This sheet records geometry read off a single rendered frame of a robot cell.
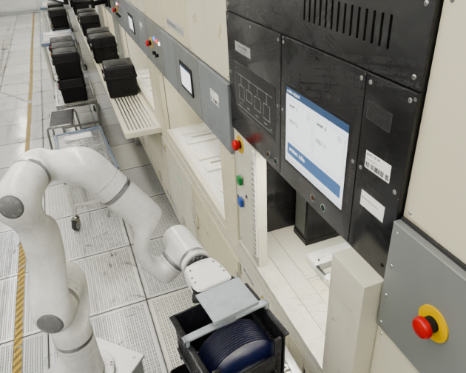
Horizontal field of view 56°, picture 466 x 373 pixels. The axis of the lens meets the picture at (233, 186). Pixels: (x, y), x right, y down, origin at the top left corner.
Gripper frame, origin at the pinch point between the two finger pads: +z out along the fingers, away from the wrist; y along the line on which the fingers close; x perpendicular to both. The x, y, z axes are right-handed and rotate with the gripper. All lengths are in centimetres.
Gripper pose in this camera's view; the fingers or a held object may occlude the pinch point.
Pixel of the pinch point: (225, 303)
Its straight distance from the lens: 109.6
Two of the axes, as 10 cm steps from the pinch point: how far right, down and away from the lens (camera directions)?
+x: -0.5, -8.5, -5.2
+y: -8.7, 2.9, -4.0
